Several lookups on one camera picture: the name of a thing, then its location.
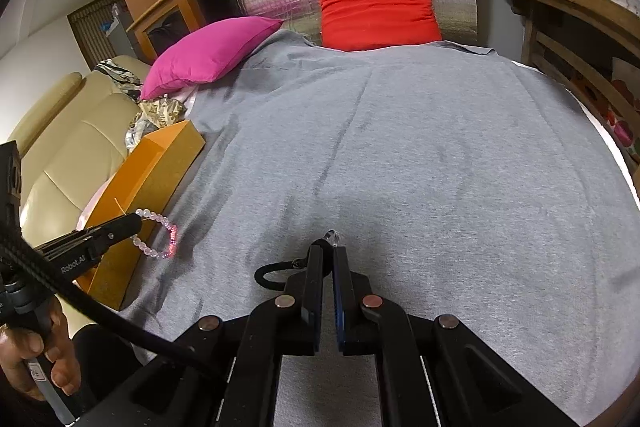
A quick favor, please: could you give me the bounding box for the beige leather sofa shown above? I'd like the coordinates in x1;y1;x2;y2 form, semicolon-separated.
7;54;156;323

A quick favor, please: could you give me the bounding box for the grey bed sheet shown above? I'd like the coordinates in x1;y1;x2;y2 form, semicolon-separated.
115;29;640;427

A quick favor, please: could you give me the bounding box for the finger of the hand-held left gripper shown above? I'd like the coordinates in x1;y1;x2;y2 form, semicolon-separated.
32;213;144;256
52;223;143;281

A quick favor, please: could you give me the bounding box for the pink white bead bracelet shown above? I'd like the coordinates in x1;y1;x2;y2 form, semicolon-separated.
131;207;180;260

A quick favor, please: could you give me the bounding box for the pale pink sheet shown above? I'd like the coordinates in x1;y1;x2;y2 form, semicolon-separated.
75;179;131;233

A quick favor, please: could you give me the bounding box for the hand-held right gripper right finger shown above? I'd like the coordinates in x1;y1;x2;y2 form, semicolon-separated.
332;246;576;427

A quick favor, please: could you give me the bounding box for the black white striped cloth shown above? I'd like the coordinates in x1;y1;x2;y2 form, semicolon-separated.
95;59;143;100

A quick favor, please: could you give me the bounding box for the wooden shelf frame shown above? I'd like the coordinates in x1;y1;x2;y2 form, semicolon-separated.
482;0;640;142

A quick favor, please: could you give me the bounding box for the black cable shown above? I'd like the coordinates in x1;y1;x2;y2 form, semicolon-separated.
0;227;226;383

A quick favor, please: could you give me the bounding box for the pink pillow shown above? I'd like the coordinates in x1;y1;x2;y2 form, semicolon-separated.
140;17;286;102

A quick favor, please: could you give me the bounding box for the black hair tie clear bead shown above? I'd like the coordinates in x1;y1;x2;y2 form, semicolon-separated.
254;229;343;292

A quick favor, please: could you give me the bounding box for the clear plastic bag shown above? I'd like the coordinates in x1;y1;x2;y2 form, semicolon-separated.
125;119;151;152

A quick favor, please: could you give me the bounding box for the red pillow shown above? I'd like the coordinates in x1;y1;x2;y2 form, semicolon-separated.
314;0;443;52

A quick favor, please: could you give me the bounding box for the beige patterned cloth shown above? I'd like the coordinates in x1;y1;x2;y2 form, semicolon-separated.
139;96;188;128

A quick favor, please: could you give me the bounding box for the floral patterned cloth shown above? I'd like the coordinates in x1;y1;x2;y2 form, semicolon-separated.
575;57;640;158

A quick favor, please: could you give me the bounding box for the orange cardboard box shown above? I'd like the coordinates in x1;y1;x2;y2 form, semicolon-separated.
77;121;207;312

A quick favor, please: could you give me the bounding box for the person's left hand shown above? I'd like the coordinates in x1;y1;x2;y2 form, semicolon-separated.
0;297;83;403

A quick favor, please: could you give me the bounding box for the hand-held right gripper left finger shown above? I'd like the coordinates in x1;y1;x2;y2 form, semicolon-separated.
80;245;326;427

